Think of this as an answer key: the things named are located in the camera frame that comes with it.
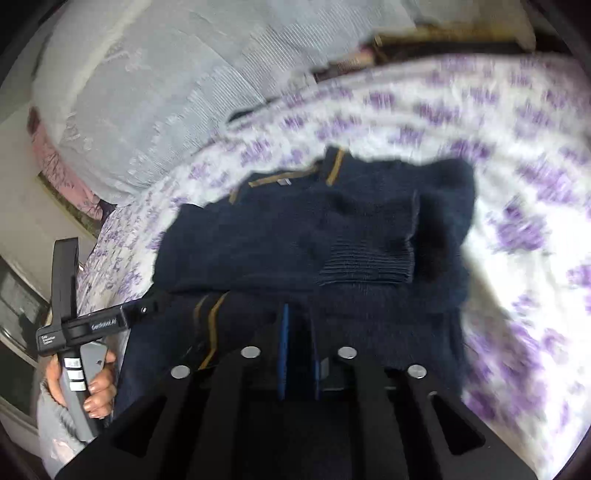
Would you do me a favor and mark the navy knit cardigan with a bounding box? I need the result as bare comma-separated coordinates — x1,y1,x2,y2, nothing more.
115,147,476,412

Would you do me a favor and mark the grey striped sleeve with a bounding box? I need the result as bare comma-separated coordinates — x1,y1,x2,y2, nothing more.
37,380,87,479

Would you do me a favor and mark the pink floral fabric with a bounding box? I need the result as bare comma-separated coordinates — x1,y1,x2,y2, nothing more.
27,107,104,221

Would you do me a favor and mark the white lace pillow cover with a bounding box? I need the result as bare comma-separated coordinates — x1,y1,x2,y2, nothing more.
33,1,414,204

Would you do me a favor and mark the purple floral bed sheet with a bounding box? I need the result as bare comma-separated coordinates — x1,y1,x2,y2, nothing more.
77,55,590,479

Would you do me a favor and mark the brown patterned headboard bedding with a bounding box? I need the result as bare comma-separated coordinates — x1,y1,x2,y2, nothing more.
311,23,572,82

